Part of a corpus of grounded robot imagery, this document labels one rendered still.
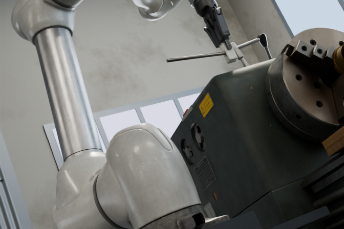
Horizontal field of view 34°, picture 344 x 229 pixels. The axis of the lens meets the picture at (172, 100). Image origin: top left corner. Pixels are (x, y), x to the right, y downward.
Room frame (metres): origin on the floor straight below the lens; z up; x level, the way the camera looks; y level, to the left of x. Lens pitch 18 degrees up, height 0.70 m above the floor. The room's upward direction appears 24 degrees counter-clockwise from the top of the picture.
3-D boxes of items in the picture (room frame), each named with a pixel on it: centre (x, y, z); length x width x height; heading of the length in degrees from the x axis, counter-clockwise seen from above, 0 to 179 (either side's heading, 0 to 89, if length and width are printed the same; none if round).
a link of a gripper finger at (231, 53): (1.73, -0.24, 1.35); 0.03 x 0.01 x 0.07; 112
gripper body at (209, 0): (1.74, -0.23, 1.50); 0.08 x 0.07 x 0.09; 22
